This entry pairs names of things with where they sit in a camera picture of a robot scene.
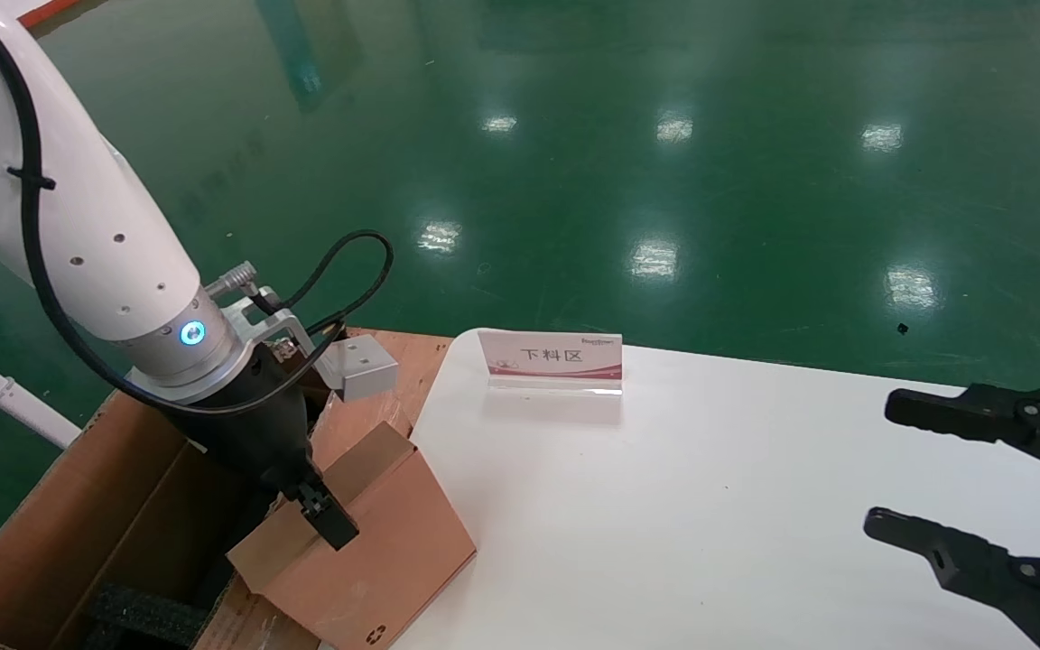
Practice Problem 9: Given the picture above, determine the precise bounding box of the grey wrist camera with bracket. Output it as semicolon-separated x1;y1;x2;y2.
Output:
222;298;401;404

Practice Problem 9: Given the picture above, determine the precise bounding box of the black foam padding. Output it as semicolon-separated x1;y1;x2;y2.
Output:
87;585;209;649

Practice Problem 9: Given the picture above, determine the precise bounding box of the large cardboard box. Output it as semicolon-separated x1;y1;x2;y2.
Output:
0;361;417;650

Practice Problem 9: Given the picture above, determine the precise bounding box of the small cardboard box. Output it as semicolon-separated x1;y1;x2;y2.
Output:
227;421;478;650

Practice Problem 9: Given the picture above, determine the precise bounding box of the white board with red edge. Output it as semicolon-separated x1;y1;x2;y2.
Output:
19;0;79;28

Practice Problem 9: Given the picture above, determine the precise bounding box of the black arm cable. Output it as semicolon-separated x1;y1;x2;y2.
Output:
0;0;395;416

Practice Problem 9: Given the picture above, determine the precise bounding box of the wooden board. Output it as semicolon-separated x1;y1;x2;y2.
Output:
344;328;455;434

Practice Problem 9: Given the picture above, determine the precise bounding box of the acrylic sign with red print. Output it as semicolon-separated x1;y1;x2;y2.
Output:
478;330;624;395

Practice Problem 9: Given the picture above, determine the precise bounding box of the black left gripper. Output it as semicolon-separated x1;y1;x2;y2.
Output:
163;343;360;552

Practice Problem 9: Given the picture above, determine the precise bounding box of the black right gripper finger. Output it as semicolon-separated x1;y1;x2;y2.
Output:
864;507;1040;650
885;381;1040;487

